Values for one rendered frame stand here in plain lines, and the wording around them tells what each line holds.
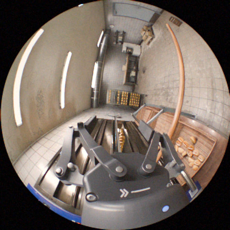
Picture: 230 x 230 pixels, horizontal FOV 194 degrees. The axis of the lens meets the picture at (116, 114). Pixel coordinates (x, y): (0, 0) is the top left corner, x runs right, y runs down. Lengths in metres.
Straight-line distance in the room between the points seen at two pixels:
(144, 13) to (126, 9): 0.85
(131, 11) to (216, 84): 4.34
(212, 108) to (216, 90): 0.31
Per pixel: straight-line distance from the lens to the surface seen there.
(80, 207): 0.65
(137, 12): 4.80
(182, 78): 0.41
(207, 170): 1.03
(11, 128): 1.13
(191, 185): 0.43
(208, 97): 1.59
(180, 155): 1.09
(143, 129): 0.18
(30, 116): 1.20
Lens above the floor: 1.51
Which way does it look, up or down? 4 degrees down
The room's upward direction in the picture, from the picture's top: 84 degrees counter-clockwise
